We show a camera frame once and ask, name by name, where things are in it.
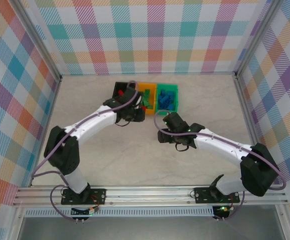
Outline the black plastic bin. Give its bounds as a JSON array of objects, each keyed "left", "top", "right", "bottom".
[{"left": 111, "top": 81, "right": 139, "bottom": 101}]

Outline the yellow plastic bin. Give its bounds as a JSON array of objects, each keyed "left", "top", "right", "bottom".
[{"left": 136, "top": 82, "right": 158, "bottom": 116}]

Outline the green plastic bin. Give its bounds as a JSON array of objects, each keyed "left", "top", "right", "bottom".
[{"left": 155, "top": 83, "right": 180, "bottom": 113}]

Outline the small circuit board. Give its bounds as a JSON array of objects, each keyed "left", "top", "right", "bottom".
[
  {"left": 71, "top": 206, "right": 100, "bottom": 216},
  {"left": 212, "top": 205, "right": 232, "bottom": 214}
]

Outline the right thin black camera cable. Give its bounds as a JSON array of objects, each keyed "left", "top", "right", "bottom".
[{"left": 174, "top": 142, "right": 189, "bottom": 152}]

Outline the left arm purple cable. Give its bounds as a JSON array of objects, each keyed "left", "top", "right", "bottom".
[{"left": 31, "top": 79, "right": 140, "bottom": 223}]

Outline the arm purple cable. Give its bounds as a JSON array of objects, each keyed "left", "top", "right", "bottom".
[
  {"left": 153, "top": 111, "right": 287, "bottom": 222},
  {"left": 31, "top": 79, "right": 140, "bottom": 223}
]

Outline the aluminium side rail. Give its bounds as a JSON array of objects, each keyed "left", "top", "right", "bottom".
[
  {"left": 28, "top": 74, "right": 63, "bottom": 187},
  {"left": 233, "top": 73, "right": 272, "bottom": 186}
]

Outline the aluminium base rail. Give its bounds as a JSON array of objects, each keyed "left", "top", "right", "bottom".
[{"left": 11, "top": 184, "right": 287, "bottom": 208}]

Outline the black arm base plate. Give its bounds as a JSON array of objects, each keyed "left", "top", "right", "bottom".
[
  {"left": 193, "top": 186, "right": 241, "bottom": 204},
  {"left": 60, "top": 187, "right": 107, "bottom": 206}
]

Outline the aluminium frame post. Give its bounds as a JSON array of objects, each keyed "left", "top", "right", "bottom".
[
  {"left": 234, "top": 0, "right": 284, "bottom": 78},
  {"left": 12, "top": 0, "right": 63, "bottom": 83}
]

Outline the white slotted cable duct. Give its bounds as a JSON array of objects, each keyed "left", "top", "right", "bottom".
[{"left": 24, "top": 208, "right": 215, "bottom": 218}]

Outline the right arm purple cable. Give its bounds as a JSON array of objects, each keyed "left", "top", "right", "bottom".
[{"left": 153, "top": 111, "right": 287, "bottom": 222}]

